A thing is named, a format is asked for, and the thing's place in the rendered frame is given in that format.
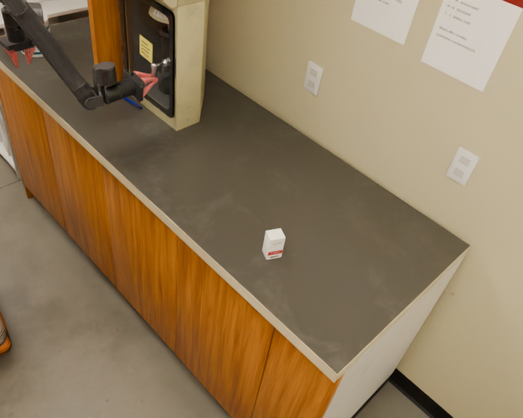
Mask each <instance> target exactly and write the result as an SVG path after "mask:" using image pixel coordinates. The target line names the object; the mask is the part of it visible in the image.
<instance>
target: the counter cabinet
mask: <svg viewBox="0 0 523 418"><path fill-rule="evenodd" d="M0 99H1V101H2V107H3V111H4V114H5V117H6V121H7V126H8V129H9V133H10V136H11V139H12V145H13V148H14V151H15V154H16V158H17V163H18V167H19V170H20V174H21V176H22V182H23V186H24V188H25V192H26V195H27V198H31V197H35V198H36V199H37V200H38V201H39V202H40V203H41V204H42V205H43V206H44V207H45V208H46V209H47V210H48V212H49V213H50V214H51V215H52V216H53V217H54V218H55V220H56V221H57V222H58V223H59V224H60V225H61V227H62V228H63V229H64V230H65V231H66V232H67V233H68V235H69V236H70V237H71V238H72V239H73V240H74V241H75V243H76V244H77V245H78V246H79V247H80V248H81V249H82V250H83V251H84V252H85V253H86V254H87V255H88V256H89V258H90V259H91V260H92V261H93V262H94V263H95V265H96V266H97V267H98V268H99V269H100V270H101V271H102V273H103V274H104V275H105V276H106V277H107V278H108V279H109V281H110V282H111V283H112V284H113V285H114V286H115V287H116V288H117V289H118V290H119V291H120V292H121V293H122V294H123V296H124V297H125V298H126V299H127V300H128V301H129V302H130V304H131V305H132V306H133V307H134V308H135V309H136V311H137V312H138V313H139V314H140V315H141V316H142V317H143V319H144V320H145V321H146V322H147V323H148V324H149V326H150V327H151V328H152V329H153V330H154V331H155V332H156V333H157V334H158V335H159V336H160V337H161V338H162V339H163V341H164V342H165V343H166V344H167V345H168V346H169V347H170V349H171V350H172V351H173V352H174V353H175V354H176V355H177V357H178V358H179V359H180V360H181V361H182V362H183V364H184V365H185V366H186V367H187V368H188V369H189V370H190V372H191V373H192V374H193V375H194V376H195V377H196V378H197V379H198V380H199V381H200V382H201V383H202V384H203V386H204V387H205V388H206V389H207V390H208V391H209V392H210V394H211V395H212V396H213V397H214V398H215V399H216V400H217V401H218V403H219V404H220V405H221V406H222V407H223V408H224V410H225V411H226V412H227V413H228V414H229V415H230V416H231V417H232V418H355V417H356V416H357V415H358V414H359V413H360V412H361V411H362V409H363V408H364V407H365V406H366V405H367V404H368V403H369V402H370V401H371V400H372V398H373V397H374V396H375V395H376V394H377V393H378V392H379V391H380V390H381V389H382V387H383V386H384V385H385V384H386V383H387V381H388V380H389V378H390V377H391V375H392V374H393V371H394V370H395V368H396V366H397V365H398V364H399V362H400V360H401V359H402V357H403V355H404V354H405V353H406V351H407V349H408V347H409V346H410V344H411V342H412V341H413V339H414V338H415V336H416V335H417V333H418V331H419V329H420V328H421V327H422V325H423V323H424V321H425V320H426V318H427V317H428V315H429V314H430V312H431V310H432V309H433V307H434V305H435V303H436V302H437V301H438V299H439V297H440V296H441V294H442V292H443V290H445V288H446V286H447V284H448V283H449V281H450V279H451V278H452V276H453V275H454V273H455V272H456V270H457V268H458V266H459V265H460V264H461V262H462V260H463V258H464V257H465V255H464V256H463V257H462V258H461V259H460V260H459V261H458V262H457V263H456V264H455V265H454V266H453V267H452V268H451V269H450V270H449V271H448V272H447V273H446V274H445V275H444V276H443V277H442V278H441V279H440V280H439V281H438V282H437V283H436V284H435V285H434V286H433V287H432V288H431V289H430V290H429V291H428V292H427V293H426V294H425V295H424V296H423V297H422V298H421V299H420V300H419V301H418V302H417V303H416V304H415V305H414V306H413V307H412V308H411V309H410V310H409V311H408V312H407V313H406V314H404V315H403V316H402V317H401V318H400V319H399V320H398V321H397V322H396V323H395V324H394V325H393V326H392V327H391V328H390V329H389V330H388V331H387V332H386V333H385V334H384V335H383V336H382V337H381V338H380V339H379V340H378V341H377V342H376V343H375V344H374V345H373V346H372V347H371V348H370V349H369V350H368V351H367V352H366V353H365V354H363V355H362V356H361V357H360V358H359V359H358V360H357V361H356V362H355V363H354V364H353V365H352V366H351V367H350V368H349V369H348V370H347V371H346V372H345V373H344V374H343V375H342V376H341V377H340V378H339V379H338V380H337V381H336V382H335V383H333V382H332V381H331V380H330V379H329V378H328V377H327V376H326V375H325V374H324V373H323V372H322V371H321V370H320V369H319V368H318V367H317V366H316V365H315V364H314V363H313V362H311V361H310V360H309V359H308V358H307V357H306V356H305V355H304V354H303V353H302V352H301V351H300V350H299V349H297V348H296V347H295V346H294V345H293V344H292V343H291V342H290V341H289V340H288V339H287V338H286V337H285V336H284V335H282V334H281V333H280V332H279V331H278V330H277V329H276V328H275V327H274V326H273V325H272V324H271V323H270V322H268V321H267V320H266V319H265V318H264V317H263V316H262V315H261V314H260V313H259V312H258V311H257V310H256V309H255V308H253V307H252V306H251V305H250V304H249V303H248V302H247V301H246V300H245V299H244V298H243V297H242V296H241V295H240V294H239V293H238V292H237V291H236V290H235V289H234V288H233V287H232V286H231V285H230V284H229V283H228V282H227V281H226V280H224V279H223V278H222V277H221V276H220V275H219V274H218V273H217V272H216V271H215V270H214V269H213V268H212V267H210V266H209V265H208V264H207V263H206V262H205V261H204V260H203V259H202V258H201V257H200V256H199V255H198V254H197V253H195V252H194V251H193V250H192V249H191V248H190V247H189V246H188V245H187V244H186V243H185V242H184V241H183V240H182V239H180V238H179V237H178V236H177V235H176V234H175V233H174V232H173V231H172V230H171V229H170V228H169V227H168V226H166V225H165V224H164V223H163V222H162V221H161V220H160V219H159V218H158V217H157V216H156V215H155V214H154V213H153V212H152V211H151V210H150V209H148V207H147V206H146V205H145V204H143V203H142V201H141V200H140V199H138V198H137V197H136V196H135V195H134V194H133V193H132V192H131V191H130V190H129V189H128V188H127V187H126V186H125V185H124V184H122V183H121V182H120V181H119V180H118V179H117V178H116V177H115V176H114V175H113V174H112V173H111V172H110V171H109V170H107V169H106V168H105V167H104V166H103V165H102V164H101V163H100V162H99V161H98V160H97V159H96V158H95V157H94V156H92V155H91V154H90V153H89V152H88V151H87V150H86V149H85V148H84V147H83V146H82V145H81V144H80V143H78V142H77V141H76V140H75V139H74V138H73V137H72V136H71V135H70V134H69V133H68V132H67V131H66V130H65V129H63V128H62V127H61V126H60V125H59V124H58V123H57V122H56V121H55V120H54V119H53V118H52V117H51V116H50V115H49V114H48V113H47V112H46V111H45V110H44V109H43V108H42V107H41V106H40V105H39V104H38V103H37V102H36V101H35V100H33V99H32V98H31V97H30V96H29V95H28V94H27V93H26V92H25V91H24V90H23V89H22V88H21V87H19V86H18V85H17V84H16V83H15V82H14V81H13V80H12V79H11V78H10V77H9V76H8V75H7V74H6V73H4V72H3V71H2V70H1V69H0Z"/></svg>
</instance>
